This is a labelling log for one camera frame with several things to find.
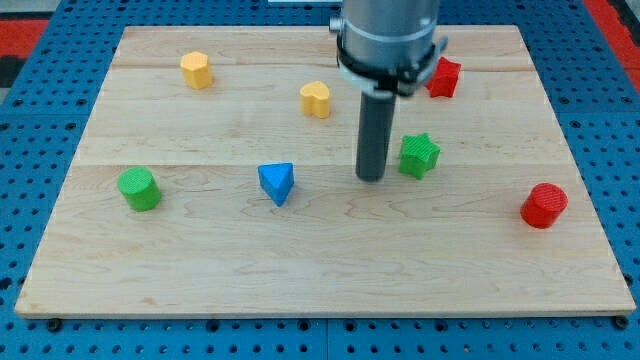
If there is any red cylinder block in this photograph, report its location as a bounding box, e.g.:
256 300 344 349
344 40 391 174
520 183 568 229

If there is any green star block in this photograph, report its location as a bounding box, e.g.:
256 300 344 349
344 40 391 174
398 133 441 179

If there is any blue triangle block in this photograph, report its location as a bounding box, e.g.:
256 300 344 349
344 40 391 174
257 162 295 207

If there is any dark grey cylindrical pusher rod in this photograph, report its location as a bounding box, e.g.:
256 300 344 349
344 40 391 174
356 93 396 182

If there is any green cylinder block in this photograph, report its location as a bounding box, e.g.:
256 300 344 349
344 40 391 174
117 166 162 212

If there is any yellow heart block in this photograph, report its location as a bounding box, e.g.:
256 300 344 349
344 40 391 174
299 81 331 119

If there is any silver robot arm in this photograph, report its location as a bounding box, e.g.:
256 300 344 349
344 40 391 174
329 0 448 182

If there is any light wooden board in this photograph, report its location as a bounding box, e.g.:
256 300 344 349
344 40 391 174
15 25 636 319

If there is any yellow hexagon block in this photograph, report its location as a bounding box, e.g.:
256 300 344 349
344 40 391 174
180 51 213 90

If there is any red star block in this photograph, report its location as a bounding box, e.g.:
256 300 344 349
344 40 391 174
425 57 462 98

